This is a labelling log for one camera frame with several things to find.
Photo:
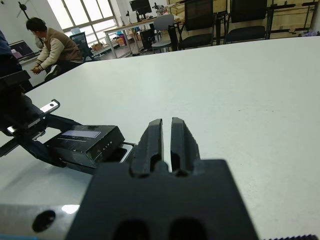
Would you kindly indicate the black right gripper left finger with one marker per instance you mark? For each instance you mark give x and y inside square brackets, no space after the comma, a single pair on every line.
[147,150]

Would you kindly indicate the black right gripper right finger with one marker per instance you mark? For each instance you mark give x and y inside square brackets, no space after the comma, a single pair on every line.
[185,150]

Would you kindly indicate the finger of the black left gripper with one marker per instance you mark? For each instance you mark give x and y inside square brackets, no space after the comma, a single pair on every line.
[65,121]
[42,150]

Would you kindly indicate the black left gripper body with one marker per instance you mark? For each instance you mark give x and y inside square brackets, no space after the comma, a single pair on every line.
[17,112]

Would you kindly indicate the black box lid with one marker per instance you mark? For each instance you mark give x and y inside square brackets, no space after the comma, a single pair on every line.
[100,142]

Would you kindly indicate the black box white insert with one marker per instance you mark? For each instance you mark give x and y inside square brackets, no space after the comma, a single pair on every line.
[128,150]

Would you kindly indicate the open cardboard box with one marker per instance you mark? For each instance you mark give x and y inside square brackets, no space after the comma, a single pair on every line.
[97,47]

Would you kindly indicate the open laptop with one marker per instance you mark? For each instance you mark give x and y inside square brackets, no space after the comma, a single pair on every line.
[22,48]

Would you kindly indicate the person in blue jacket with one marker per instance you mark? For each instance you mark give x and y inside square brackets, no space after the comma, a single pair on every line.
[5,47]

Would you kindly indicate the seated man brown vest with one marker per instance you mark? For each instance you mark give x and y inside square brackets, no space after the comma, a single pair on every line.
[57,45]

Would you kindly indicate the black office chair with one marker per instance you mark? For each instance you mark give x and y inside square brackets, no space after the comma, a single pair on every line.
[80,40]

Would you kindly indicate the white plastic jar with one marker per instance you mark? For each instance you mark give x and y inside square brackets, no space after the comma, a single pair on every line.
[75,31]

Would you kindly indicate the purple orange bag pile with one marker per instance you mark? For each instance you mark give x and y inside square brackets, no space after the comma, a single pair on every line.
[119,38]

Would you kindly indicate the black tripod stand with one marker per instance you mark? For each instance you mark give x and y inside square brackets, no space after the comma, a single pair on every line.
[23,8]

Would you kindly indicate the black computer tower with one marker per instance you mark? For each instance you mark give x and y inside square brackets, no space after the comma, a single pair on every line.
[147,40]

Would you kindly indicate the bright window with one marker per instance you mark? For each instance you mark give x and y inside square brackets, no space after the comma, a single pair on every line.
[82,12]

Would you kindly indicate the wooden top desk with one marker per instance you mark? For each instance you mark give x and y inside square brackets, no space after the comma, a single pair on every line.
[130,25]

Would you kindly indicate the black desktop gadget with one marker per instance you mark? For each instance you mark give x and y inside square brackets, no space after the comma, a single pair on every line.
[127,17]

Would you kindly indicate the grey plastic chair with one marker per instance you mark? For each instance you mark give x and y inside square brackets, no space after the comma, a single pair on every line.
[163,23]

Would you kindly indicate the black mesh chair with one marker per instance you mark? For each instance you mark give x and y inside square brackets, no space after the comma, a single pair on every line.
[197,15]
[247,10]

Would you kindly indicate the black computer monitor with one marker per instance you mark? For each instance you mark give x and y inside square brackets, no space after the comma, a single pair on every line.
[140,6]

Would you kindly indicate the plywood shipping crate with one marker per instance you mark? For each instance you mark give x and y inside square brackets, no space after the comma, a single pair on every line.
[177,8]
[290,17]

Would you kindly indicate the purple cloth bundle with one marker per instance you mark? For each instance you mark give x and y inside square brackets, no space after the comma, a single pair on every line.
[311,33]

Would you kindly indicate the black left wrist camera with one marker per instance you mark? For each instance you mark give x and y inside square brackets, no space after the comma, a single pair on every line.
[13,78]

